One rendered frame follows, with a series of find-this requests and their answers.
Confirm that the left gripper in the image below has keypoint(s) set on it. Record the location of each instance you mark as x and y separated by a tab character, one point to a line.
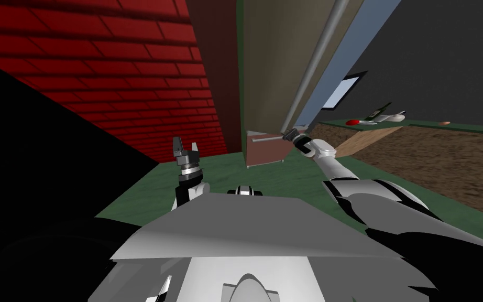
187	159

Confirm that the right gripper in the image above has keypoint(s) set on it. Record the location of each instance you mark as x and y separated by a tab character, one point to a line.
292	136

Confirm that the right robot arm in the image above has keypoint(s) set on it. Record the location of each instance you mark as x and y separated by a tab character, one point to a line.
342	172

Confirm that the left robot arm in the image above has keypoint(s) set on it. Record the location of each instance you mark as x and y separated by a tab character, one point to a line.
189	192

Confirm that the brown drawer front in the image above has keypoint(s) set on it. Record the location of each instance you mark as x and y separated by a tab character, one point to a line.
264	153

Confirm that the black-framed window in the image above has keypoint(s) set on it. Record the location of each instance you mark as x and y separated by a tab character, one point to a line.
341	92

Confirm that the beige appliance door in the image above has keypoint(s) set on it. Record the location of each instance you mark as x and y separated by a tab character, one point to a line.
271	63

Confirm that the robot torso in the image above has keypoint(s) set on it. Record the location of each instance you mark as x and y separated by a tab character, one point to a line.
245	226

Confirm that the green-topped counter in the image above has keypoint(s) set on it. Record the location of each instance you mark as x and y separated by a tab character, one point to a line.
434	126

